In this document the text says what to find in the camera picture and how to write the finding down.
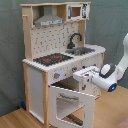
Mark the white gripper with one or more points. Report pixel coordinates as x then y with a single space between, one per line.
85 75

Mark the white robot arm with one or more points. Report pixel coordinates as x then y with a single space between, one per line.
107 77

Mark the wooden toy kitchen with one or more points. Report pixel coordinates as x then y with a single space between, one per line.
46 40

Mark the right red stove knob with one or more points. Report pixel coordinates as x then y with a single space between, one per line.
74 69

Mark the white oven door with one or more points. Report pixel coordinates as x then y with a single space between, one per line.
63 102

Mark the grey toy sink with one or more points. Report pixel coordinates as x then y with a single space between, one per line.
79 51

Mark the black toy faucet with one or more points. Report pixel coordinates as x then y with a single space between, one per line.
74 40

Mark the black toy stovetop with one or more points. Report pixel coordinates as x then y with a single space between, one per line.
52 59

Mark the toy microwave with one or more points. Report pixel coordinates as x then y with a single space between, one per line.
78 11

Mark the grey range hood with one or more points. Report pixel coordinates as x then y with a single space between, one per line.
48 18

